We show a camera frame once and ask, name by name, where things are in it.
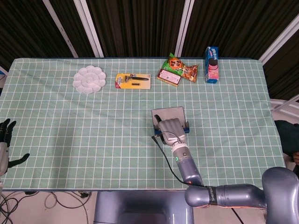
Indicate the green snack bag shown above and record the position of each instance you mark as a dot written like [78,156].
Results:
[174,63]

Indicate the red and yellow small box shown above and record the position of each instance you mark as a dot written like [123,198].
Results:
[169,77]

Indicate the orange snack bag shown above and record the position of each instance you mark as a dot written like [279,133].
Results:
[190,72]

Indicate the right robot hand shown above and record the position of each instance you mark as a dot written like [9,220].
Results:
[171,130]

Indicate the white flower-shaped palette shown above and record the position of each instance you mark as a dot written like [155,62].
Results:
[89,79]

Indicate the blue glasses case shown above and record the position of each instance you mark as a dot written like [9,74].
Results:
[170,113]

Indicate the thin white frame post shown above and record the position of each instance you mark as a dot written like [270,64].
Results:
[60,29]

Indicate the yellow razor blister pack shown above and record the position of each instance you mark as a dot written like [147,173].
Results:
[144,85]

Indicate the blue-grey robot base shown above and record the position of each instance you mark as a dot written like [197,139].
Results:
[140,207]

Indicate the person in dark clothing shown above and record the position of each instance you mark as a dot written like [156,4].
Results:
[288,137]

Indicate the wide white frame post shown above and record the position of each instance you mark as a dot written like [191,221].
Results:
[90,28]

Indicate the white metal frame rail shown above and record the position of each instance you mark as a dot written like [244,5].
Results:
[283,106]

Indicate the dark pleated curtain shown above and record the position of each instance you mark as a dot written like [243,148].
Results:
[140,28]

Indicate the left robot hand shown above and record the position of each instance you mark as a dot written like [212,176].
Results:
[3,158]

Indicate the green checked tablecloth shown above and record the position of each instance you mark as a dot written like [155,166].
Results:
[93,140]

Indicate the blue cookie box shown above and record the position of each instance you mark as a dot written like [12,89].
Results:
[212,70]

